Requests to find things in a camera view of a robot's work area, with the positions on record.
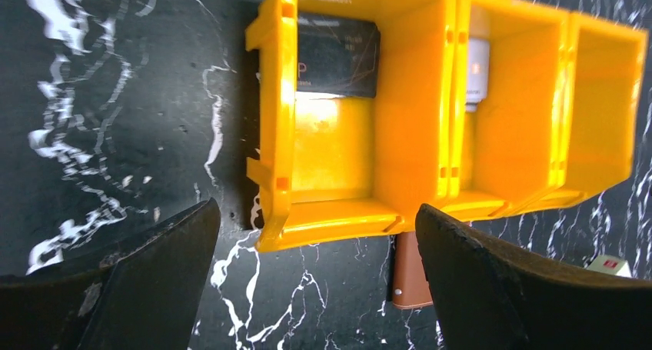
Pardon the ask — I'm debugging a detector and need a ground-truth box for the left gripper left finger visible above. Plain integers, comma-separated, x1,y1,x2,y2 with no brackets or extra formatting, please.
1,199,221,349

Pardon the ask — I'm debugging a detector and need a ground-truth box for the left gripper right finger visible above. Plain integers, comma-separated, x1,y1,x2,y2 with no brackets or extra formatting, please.
415,204,651,349

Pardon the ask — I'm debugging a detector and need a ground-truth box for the brown leather card holder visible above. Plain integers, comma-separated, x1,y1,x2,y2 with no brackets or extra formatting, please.
392,232,433,310

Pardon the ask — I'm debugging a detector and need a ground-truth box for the yellow three-compartment bin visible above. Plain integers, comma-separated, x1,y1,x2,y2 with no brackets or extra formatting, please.
246,0,648,252

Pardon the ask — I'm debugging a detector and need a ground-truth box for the silver card in bin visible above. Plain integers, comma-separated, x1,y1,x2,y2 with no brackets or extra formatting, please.
465,38,491,113

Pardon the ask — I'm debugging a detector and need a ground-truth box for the black card in bin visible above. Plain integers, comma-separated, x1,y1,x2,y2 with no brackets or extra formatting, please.
297,13,381,98

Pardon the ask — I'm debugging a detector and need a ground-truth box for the white power strip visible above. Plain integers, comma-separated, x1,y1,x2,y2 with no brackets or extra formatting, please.
587,255,632,278

